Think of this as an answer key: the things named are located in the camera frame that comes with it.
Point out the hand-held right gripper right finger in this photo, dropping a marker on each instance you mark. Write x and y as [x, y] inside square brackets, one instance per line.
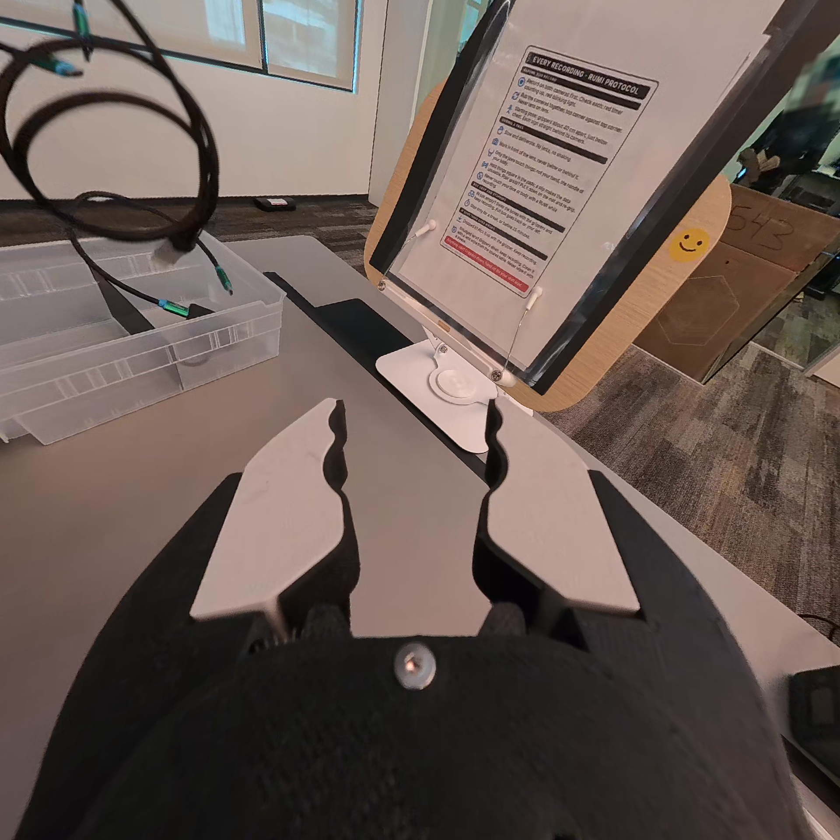
[558, 525]

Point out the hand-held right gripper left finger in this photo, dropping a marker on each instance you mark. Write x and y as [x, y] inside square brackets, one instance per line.
[275, 525]

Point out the clear plastic bin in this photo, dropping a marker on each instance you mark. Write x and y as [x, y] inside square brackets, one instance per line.
[216, 341]

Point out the white stand base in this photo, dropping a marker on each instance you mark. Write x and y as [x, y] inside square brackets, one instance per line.
[420, 387]

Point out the rounded wooden panel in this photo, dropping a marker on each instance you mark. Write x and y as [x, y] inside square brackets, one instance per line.
[656, 315]

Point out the yellow smiley sticker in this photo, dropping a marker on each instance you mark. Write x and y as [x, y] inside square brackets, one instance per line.
[689, 246]

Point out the brown cardboard box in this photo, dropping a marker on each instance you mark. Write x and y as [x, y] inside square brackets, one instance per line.
[754, 282]

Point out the black and red floor device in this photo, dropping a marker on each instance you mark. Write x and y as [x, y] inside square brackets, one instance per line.
[275, 203]

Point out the printed instruction sheet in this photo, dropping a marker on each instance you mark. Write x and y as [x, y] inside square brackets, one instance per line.
[538, 164]

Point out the black framed display board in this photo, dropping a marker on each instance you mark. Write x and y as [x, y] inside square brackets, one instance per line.
[425, 164]

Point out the glass window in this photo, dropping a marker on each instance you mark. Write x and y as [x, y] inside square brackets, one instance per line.
[308, 33]

